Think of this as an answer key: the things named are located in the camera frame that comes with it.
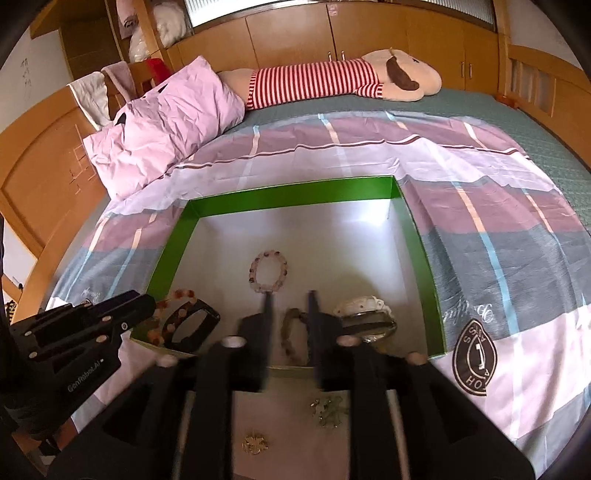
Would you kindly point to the striped plush doll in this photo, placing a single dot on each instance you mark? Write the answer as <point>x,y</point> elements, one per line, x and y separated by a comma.
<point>314,78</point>

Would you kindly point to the wooden headboard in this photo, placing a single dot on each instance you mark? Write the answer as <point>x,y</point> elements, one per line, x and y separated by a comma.
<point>41,184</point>

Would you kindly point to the wooden footboard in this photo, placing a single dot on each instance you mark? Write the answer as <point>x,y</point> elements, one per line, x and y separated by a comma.
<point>531,78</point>

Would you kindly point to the pink pillow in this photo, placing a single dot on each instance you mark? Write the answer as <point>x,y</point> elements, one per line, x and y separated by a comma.
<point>161,124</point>

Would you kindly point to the silver bangle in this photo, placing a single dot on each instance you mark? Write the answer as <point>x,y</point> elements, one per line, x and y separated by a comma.
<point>383,330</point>

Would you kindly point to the green quilted mattress cover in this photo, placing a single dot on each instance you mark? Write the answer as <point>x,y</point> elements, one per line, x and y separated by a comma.
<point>531,134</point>

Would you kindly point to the black wristband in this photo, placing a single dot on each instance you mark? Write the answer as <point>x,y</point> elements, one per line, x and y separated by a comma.
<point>171,323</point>

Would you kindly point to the red cloth item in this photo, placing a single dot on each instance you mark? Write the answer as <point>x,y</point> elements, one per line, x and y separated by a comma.
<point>159,69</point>

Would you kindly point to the gold brooch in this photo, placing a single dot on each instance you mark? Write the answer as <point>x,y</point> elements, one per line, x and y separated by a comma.
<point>253,444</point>

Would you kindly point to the pink garment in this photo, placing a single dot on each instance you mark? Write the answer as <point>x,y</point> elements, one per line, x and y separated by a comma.
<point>117,76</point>

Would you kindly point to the silver green brooch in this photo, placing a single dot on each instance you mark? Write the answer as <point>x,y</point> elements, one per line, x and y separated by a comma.
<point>328,410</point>

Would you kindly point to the green cardboard box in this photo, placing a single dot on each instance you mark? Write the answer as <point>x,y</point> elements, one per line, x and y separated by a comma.
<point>295,194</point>

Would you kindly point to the white garment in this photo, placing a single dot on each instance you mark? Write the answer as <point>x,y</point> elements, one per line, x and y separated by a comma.
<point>92,99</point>

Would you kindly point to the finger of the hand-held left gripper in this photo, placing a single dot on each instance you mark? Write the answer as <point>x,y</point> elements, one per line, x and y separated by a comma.
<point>115,325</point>
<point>124,300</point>

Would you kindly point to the wooden chair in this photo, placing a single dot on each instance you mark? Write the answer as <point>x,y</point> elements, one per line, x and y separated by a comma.
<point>141,78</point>

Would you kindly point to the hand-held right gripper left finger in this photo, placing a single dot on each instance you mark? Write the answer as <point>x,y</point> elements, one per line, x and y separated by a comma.
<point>267,323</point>

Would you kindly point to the plaid printed bedsheet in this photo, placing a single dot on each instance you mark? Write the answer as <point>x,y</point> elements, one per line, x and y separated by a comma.
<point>461,258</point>

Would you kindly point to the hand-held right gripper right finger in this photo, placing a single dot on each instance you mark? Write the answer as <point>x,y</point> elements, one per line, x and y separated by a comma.
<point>315,323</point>

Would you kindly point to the wooden wall cabinets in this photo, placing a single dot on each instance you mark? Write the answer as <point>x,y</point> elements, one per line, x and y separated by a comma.
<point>295,37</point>

